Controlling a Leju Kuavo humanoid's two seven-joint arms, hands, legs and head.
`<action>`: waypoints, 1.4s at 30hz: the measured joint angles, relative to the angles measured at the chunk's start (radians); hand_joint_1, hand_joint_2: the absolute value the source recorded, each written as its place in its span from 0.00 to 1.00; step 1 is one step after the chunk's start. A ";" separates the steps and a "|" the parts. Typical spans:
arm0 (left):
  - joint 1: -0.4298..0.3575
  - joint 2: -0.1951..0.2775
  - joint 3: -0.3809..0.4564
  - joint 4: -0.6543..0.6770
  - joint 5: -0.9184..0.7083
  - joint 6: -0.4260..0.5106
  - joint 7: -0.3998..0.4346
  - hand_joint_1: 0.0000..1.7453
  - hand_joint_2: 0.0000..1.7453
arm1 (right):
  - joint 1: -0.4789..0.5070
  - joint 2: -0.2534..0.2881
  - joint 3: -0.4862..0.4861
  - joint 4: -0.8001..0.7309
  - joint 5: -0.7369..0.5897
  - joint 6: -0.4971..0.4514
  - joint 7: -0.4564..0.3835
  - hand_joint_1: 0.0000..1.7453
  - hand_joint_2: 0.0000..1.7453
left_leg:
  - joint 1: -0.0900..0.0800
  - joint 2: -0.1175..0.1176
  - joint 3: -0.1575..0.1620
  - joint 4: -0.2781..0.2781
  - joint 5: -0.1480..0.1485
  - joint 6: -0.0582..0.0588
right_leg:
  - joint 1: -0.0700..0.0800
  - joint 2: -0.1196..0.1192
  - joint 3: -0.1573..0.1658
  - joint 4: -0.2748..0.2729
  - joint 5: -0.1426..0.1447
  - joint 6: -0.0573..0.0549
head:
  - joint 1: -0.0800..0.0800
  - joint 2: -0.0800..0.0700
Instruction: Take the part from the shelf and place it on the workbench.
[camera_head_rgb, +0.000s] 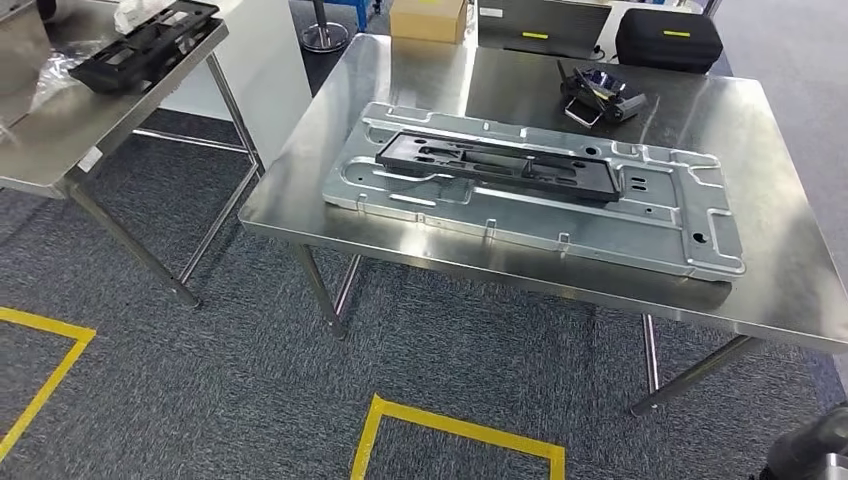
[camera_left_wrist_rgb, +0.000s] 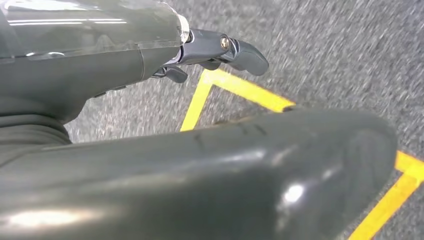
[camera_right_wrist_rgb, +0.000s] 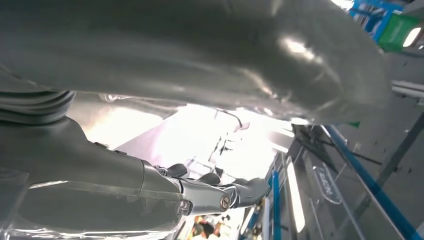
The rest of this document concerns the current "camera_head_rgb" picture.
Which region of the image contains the blue metal storage rack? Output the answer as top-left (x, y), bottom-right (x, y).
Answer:
top-left (324, 0), bottom-right (384, 33)

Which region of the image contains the black remote controller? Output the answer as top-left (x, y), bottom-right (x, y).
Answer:
top-left (555, 60), bottom-right (649, 129)

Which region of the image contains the clear plastic film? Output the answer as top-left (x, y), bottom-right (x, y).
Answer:
top-left (26, 46), bottom-right (91, 114)

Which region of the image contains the chrome base stanchion post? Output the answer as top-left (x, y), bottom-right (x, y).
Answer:
top-left (299, 0), bottom-right (351, 53)

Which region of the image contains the grey laptop computer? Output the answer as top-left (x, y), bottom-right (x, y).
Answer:
top-left (476, 0), bottom-right (614, 61)

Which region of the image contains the stamped sheet metal panel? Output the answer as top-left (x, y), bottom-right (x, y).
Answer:
top-left (322, 101), bottom-right (748, 283)

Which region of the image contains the white crumpled wrap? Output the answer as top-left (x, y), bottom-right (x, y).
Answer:
top-left (113, 0), bottom-right (180, 34)

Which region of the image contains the stainless steel side table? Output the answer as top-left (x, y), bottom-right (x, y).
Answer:
top-left (0, 0), bottom-right (266, 309)

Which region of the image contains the brown cardboard box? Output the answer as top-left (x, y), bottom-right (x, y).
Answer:
top-left (389, 0), bottom-right (470, 45)

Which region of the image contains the white board panel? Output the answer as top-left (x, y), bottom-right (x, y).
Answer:
top-left (158, 0), bottom-right (313, 170)

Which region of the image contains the stainless steel workbench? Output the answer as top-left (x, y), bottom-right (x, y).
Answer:
top-left (238, 33), bottom-right (848, 419)

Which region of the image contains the black plastic plate frame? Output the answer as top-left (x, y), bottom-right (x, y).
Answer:
top-left (68, 0), bottom-right (225, 94)
top-left (375, 130), bottom-right (623, 203)

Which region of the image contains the black zip carry case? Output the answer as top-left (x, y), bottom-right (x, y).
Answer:
top-left (614, 7), bottom-right (725, 74)

